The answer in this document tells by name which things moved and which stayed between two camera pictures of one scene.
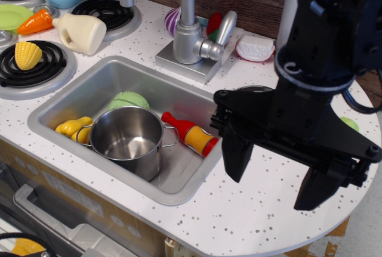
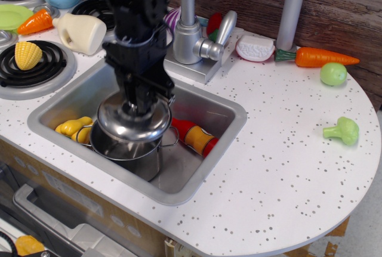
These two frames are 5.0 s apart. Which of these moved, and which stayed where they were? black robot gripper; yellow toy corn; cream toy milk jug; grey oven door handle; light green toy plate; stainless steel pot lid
Moved: stainless steel pot lid; black robot gripper
Stayed: light green toy plate; yellow toy corn; grey oven door handle; cream toy milk jug
